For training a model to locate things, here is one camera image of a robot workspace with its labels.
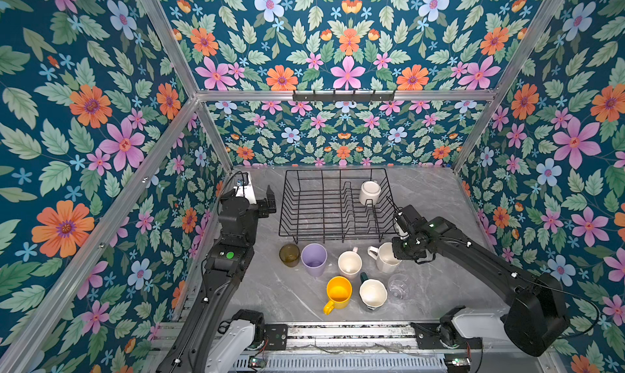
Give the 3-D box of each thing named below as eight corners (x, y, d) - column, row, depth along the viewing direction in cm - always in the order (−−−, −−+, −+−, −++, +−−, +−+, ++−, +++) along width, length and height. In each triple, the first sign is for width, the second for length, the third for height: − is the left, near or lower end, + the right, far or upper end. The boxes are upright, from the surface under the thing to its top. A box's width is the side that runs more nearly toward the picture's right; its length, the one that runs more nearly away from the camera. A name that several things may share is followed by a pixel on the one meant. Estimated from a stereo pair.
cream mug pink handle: (341, 286, 86) (342, 276, 78) (334, 263, 91) (335, 252, 83) (362, 280, 87) (365, 269, 79) (354, 258, 92) (356, 246, 85)
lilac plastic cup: (303, 280, 87) (300, 266, 77) (305, 258, 92) (302, 243, 83) (327, 280, 87) (326, 266, 77) (327, 258, 92) (327, 243, 83)
